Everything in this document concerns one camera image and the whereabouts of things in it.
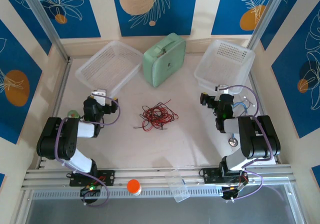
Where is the thin red cable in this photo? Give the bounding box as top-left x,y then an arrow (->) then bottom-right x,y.
142,99 -> 179,128
140,105 -> 166,132
143,103 -> 176,124

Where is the blue stethoscope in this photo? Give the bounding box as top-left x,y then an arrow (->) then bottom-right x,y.
228,95 -> 256,147

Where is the mint green zip case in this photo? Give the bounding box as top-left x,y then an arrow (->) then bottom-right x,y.
142,32 -> 187,88

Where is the small black circuit board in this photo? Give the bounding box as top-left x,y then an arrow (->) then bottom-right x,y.
221,182 -> 248,200
79,185 -> 102,197

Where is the orange lid jar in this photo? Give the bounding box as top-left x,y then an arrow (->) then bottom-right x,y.
126,179 -> 143,196

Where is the clear plastic box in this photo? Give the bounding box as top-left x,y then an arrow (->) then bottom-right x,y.
164,168 -> 190,203

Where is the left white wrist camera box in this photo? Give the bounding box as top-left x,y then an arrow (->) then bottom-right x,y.
91,88 -> 108,107

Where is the purple camera cable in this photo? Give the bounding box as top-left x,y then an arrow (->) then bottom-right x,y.
54,95 -> 123,207
222,85 -> 274,202

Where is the aluminium side rail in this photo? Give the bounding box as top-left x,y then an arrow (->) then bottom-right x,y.
37,58 -> 73,169
247,71 -> 280,164

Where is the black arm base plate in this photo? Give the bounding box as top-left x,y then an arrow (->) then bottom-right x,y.
201,167 -> 251,184
69,170 -> 116,187

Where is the aluminium front rail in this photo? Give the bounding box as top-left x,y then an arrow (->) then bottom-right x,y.
21,164 -> 293,191

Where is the aluminium frame post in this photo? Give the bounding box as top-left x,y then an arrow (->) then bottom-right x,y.
246,0 -> 288,51
18,0 -> 71,62

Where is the grey slotted cable duct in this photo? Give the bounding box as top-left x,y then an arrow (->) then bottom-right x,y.
31,185 -> 288,201

